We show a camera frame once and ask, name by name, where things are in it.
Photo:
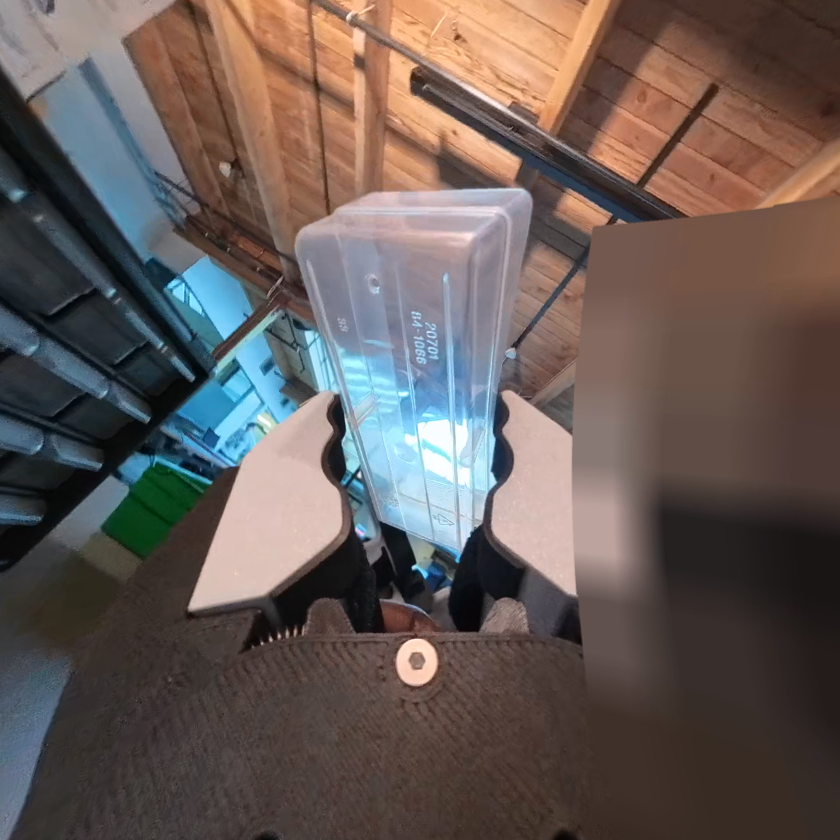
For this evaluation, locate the clear plastic drawer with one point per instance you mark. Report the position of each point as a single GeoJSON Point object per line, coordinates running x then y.
{"type": "Point", "coordinates": [407, 315]}

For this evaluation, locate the set of clear cabinet drawers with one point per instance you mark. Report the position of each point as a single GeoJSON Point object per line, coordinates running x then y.
{"type": "Point", "coordinates": [39, 341]}

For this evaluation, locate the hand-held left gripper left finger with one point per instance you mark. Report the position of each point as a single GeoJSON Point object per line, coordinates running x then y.
{"type": "Point", "coordinates": [275, 512]}

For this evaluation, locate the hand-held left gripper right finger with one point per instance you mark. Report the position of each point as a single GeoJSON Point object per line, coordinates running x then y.
{"type": "Point", "coordinates": [538, 485]}

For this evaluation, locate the black ceiling rail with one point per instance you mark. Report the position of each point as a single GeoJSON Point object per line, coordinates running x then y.
{"type": "Point", "coordinates": [525, 138]}

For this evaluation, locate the green plastic box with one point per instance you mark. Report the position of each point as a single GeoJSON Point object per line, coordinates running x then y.
{"type": "Point", "coordinates": [154, 512]}

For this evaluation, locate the white instruction poster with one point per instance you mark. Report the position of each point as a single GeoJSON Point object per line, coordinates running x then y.
{"type": "Point", "coordinates": [59, 33]}

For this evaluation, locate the black drawer cabinet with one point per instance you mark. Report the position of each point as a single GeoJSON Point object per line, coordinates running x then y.
{"type": "Point", "coordinates": [72, 275]}

